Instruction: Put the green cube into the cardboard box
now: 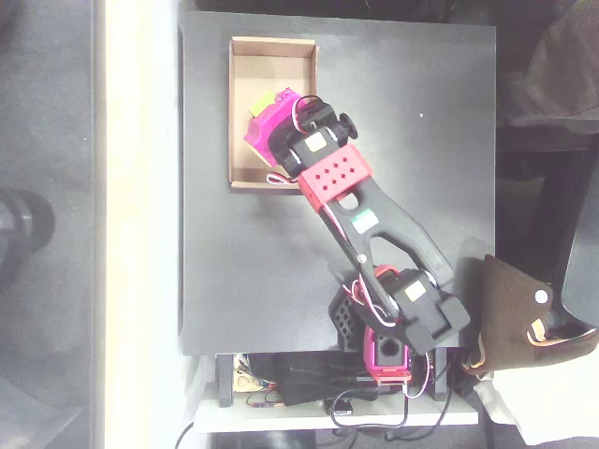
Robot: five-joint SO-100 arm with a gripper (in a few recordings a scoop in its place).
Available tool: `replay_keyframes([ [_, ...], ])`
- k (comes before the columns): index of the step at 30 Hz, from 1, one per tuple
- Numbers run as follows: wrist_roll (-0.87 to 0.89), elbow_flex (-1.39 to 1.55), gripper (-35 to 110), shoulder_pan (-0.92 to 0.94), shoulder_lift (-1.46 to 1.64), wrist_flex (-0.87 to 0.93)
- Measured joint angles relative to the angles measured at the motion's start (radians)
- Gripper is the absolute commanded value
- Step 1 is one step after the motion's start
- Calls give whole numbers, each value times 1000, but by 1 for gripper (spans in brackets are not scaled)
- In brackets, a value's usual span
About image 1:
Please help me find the lime green cube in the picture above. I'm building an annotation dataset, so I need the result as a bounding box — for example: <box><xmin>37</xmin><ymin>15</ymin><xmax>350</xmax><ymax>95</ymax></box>
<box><xmin>248</xmin><ymin>90</ymin><xmax>279</xmax><ymax>119</ymax></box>

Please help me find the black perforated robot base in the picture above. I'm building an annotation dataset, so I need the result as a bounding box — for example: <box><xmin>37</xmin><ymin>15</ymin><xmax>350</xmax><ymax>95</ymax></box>
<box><xmin>329</xmin><ymin>275</ymin><xmax>375</xmax><ymax>353</ymax></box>

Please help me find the cardboard box tray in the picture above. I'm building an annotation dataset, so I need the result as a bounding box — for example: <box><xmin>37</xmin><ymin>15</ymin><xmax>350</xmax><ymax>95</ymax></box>
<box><xmin>227</xmin><ymin>36</ymin><xmax>320</xmax><ymax>192</ymax></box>

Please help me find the light wooden piece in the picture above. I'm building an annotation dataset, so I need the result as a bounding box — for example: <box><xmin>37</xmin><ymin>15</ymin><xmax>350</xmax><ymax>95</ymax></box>
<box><xmin>232</xmin><ymin>355</ymin><xmax>263</xmax><ymax>393</ymax></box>

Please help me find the black power adapter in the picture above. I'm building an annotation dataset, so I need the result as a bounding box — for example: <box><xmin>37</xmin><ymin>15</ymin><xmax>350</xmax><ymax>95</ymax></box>
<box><xmin>273</xmin><ymin>351</ymin><xmax>378</xmax><ymax>407</ymax></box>

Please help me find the black round cylinder object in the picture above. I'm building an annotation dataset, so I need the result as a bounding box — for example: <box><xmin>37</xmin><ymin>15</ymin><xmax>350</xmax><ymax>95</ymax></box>
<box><xmin>0</xmin><ymin>188</ymin><xmax>57</xmax><ymax>284</ymax></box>

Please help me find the person in dark clothing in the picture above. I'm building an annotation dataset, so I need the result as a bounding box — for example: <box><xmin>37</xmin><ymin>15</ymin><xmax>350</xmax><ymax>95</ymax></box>
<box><xmin>495</xmin><ymin>0</ymin><xmax>599</xmax><ymax>153</ymax></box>

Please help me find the white shelf board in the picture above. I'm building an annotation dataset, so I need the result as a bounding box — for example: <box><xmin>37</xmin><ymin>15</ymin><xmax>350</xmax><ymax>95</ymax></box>
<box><xmin>194</xmin><ymin>383</ymin><xmax>479</xmax><ymax>434</ymax></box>

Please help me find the white cloth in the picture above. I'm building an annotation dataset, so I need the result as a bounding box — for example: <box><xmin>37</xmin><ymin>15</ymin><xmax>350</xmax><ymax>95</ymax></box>
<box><xmin>475</xmin><ymin>369</ymin><xmax>599</xmax><ymax>446</ymax></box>

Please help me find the black looped cable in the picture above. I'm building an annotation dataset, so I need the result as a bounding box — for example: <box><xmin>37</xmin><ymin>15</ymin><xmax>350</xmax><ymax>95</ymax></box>
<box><xmin>327</xmin><ymin>387</ymin><xmax>453</xmax><ymax>442</ymax></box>

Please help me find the black power cable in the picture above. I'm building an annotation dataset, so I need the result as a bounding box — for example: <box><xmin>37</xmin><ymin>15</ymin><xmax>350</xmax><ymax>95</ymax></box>
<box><xmin>175</xmin><ymin>420</ymin><xmax>196</xmax><ymax>449</ymax></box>

